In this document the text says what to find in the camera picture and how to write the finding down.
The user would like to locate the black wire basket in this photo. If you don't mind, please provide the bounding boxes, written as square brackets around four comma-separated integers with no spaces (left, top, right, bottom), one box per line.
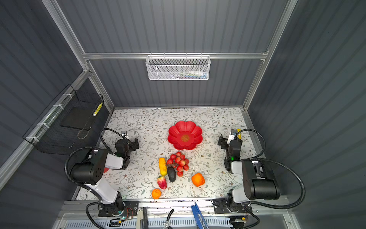
[23,87,108,155]

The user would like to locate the yellow marker on table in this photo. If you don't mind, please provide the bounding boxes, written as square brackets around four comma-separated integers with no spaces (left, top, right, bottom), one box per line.
[236,129,242,140]

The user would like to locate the red flower-shaped fruit bowl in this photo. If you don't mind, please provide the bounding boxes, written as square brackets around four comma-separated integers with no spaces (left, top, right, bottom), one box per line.
[168,121,203,150]

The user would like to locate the red fake strawberry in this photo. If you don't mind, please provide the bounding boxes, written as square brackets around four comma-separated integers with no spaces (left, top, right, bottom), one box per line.
[157,176,167,189]

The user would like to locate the white wire mesh basket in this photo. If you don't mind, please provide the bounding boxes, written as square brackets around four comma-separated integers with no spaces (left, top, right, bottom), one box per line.
[145,56,211,81]

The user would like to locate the yellow item in black basket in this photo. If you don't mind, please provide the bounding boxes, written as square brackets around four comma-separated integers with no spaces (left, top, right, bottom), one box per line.
[92,102,104,116]

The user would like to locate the blue tool handle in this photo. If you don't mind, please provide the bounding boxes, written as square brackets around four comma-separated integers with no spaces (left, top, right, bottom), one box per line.
[191,202,209,229]

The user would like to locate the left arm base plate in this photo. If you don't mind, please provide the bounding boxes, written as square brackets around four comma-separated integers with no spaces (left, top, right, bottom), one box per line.
[98,201,139,217]

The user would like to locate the yellow fake banana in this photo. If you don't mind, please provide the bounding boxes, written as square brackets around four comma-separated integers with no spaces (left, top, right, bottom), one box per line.
[159,157,167,176]

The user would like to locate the right black corrugated cable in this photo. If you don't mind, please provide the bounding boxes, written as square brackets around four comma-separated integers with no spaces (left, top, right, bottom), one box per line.
[235,128,306,210]

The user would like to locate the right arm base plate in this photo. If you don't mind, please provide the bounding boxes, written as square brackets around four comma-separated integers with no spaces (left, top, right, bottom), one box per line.
[211,198,252,214]

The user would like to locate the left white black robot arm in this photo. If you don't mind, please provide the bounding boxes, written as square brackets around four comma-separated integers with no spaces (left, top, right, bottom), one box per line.
[64,138,139,217]

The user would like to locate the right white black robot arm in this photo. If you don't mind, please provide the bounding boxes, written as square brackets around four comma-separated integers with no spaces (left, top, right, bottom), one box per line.
[217,129,280,213]

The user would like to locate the black pliers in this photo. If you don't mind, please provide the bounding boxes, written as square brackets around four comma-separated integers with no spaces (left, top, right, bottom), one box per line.
[163,209,174,229]

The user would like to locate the dark fake avocado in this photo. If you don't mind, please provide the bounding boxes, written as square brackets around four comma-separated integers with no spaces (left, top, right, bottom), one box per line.
[167,167,176,183]

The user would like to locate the red fake grape bunch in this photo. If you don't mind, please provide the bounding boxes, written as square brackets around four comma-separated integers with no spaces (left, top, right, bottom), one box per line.
[166,151,189,177]

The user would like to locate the small orange fake tangerine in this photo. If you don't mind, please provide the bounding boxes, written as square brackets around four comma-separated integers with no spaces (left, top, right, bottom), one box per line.
[151,189,162,199]

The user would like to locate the orange fake bell pepper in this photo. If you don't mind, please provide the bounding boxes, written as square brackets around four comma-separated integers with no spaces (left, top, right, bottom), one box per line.
[191,173,205,187]

